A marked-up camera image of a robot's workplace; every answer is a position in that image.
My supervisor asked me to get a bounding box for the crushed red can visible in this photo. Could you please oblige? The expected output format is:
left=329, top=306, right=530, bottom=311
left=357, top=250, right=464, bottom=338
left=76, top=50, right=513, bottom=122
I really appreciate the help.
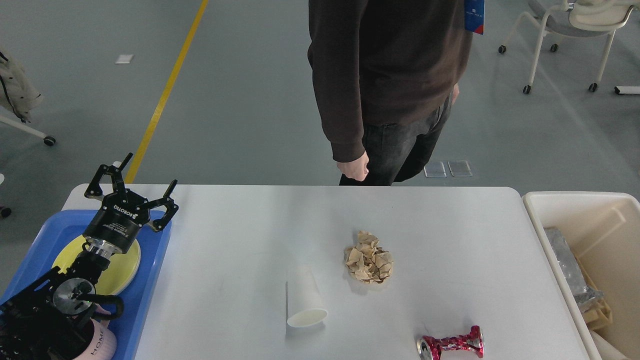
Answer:
left=416, top=325, right=485, bottom=360

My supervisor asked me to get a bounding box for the white wheeled chair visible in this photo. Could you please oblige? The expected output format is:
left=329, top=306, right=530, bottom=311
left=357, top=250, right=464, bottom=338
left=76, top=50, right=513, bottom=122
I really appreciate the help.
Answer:
left=498, top=0, right=639, bottom=95

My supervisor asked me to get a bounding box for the beige jacket on chair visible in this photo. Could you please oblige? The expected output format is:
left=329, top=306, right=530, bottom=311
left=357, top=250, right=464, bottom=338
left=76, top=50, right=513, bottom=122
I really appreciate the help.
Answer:
left=0, top=48, right=44, bottom=123

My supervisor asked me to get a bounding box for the brown paper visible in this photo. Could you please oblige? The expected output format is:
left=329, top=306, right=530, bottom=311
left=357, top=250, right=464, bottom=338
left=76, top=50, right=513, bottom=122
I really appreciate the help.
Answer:
left=582, top=299, right=613, bottom=331

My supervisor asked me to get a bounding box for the crumpled brown paper ball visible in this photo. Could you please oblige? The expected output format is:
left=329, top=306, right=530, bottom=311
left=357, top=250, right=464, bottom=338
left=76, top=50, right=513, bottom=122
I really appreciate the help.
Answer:
left=343, top=230, right=394, bottom=285

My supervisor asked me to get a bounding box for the person's left hand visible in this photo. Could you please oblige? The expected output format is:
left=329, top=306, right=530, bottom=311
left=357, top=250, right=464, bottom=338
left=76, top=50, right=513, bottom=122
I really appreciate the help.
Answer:
left=450, top=83, right=460, bottom=105

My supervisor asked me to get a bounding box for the white chair leg with wheel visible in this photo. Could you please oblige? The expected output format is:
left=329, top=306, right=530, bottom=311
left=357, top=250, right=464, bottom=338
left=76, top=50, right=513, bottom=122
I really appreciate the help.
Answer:
left=0, top=116, right=57, bottom=147

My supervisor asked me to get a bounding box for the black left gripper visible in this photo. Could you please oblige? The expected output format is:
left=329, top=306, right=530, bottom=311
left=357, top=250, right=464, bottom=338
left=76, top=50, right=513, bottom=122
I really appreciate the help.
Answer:
left=82, top=152, right=179, bottom=254

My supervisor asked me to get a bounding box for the aluminium foil tray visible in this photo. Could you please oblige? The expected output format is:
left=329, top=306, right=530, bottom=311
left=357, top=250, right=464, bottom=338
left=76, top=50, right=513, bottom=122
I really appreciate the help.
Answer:
left=544, top=227, right=604, bottom=313

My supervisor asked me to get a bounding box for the beige plastic bin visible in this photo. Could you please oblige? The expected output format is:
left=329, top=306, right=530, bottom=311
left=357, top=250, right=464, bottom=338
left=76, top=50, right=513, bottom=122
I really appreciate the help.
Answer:
left=522, top=191, right=640, bottom=360

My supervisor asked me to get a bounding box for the blue id badge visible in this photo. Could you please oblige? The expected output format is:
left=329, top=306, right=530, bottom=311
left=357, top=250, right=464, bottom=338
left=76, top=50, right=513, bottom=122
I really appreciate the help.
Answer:
left=464, top=0, right=486, bottom=35

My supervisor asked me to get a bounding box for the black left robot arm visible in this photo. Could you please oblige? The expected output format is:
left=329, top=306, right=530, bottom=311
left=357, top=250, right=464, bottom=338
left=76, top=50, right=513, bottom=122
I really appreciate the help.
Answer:
left=1, top=153, right=179, bottom=360

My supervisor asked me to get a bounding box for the person's right hand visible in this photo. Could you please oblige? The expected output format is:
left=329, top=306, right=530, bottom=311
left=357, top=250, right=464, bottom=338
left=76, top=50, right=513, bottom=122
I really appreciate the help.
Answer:
left=336, top=152, right=370, bottom=182

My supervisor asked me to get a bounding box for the white paper cup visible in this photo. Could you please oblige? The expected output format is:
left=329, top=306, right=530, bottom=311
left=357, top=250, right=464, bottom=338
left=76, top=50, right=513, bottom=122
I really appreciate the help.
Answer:
left=286, top=266, right=329, bottom=328
left=589, top=330, right=629, bottom=360

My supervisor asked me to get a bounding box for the pink mug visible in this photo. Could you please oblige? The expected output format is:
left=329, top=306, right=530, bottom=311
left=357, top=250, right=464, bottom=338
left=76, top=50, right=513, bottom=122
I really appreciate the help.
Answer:
left=73, top=319, right=118, bottom=360

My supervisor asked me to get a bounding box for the yellow plate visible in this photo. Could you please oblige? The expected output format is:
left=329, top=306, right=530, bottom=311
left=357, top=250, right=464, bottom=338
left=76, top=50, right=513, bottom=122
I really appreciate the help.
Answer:
left=52, top=235, right=141, bottom=296

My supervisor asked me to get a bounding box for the person in dark clothes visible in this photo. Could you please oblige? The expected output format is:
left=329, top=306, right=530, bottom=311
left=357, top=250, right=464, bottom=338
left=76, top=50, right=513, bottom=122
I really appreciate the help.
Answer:
left=307, top=0, right=473, bottom=186

